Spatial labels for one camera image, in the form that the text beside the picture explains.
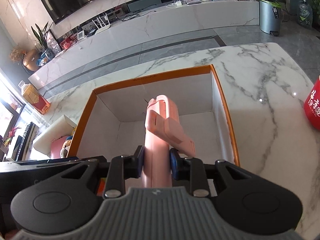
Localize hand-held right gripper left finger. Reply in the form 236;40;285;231
58;146;145;200

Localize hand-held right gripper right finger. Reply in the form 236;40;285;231
169;148;253;198

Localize pink wallet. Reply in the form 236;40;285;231
50;135;69;160

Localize pink selfie stick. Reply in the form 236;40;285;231
140;94;195;188

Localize brown dog plush toy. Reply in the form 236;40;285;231
59;135;73;158

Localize white rectangular case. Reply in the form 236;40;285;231
33;114;77;160

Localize orange cardboard box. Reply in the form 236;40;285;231
67;64;241;198

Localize black remote control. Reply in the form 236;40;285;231
15;121;34;160

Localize red feather toy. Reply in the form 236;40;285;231
2;126;22;148

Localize yellow tea bottle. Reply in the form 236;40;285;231
18;80;50;115

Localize golden vase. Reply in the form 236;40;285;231
22;49;42;72

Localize blue snack bag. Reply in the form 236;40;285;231
36;54;54;67

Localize green plant in blue vase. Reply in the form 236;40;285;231
30;21;54;60

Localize dried flowers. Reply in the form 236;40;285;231
9;45;25;62

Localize red gift box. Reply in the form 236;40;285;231
59;36;78;50

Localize white marble media console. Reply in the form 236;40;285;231
27;0;260;90

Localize white router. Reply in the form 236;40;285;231
91;13;112;34

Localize red cup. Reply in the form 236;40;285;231
304;75;320;126

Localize grey metal bin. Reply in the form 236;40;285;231
259;0;288;37

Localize clear water jug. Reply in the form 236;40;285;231
297;0;313;27

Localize black cable on console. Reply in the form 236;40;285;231
125;10;157;20

